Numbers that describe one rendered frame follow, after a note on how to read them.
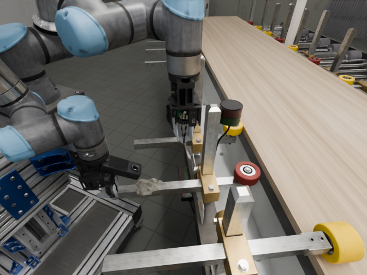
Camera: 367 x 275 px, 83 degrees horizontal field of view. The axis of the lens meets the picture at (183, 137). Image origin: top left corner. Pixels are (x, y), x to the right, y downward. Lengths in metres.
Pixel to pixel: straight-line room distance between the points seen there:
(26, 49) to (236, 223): 0.75
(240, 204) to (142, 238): 1.23
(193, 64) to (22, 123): 0.37
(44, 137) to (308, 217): 0.65
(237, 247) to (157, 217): 1.18
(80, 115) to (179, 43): 0.25
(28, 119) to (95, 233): 0.99
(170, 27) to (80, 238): 1.25
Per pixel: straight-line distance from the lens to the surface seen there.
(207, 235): 0.78
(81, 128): 0.50
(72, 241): 1.45
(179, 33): 0.42
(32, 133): 0.51
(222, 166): 1.08
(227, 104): 0.56
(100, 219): 1.45
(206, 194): 0.66
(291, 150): 0.83
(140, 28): 0.46
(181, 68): 0.44
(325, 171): 0.81
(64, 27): 0.41
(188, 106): 0.46
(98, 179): 0.62
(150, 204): 1.68
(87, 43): 0.39
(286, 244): 0.53
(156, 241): 1.54
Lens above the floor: 1.40
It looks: 40 degrees down
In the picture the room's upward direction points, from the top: straight up
